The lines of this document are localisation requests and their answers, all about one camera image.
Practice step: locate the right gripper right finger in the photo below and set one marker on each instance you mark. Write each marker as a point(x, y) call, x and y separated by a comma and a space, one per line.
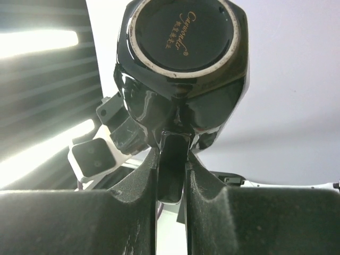
point(222, 219)

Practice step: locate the black cup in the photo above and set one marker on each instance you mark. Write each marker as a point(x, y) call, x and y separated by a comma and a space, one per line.
point(182, 68)

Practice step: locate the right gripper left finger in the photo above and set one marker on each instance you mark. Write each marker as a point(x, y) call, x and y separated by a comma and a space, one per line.
point(121, 220)

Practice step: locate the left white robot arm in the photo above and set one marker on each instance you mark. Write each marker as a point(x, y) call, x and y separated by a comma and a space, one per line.
point(279, 159)

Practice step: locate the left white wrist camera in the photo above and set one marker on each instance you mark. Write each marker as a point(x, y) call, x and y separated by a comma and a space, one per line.
point(93, 159)

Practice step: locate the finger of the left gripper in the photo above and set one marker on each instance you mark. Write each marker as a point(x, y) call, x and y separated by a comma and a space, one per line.
point(127, 136)

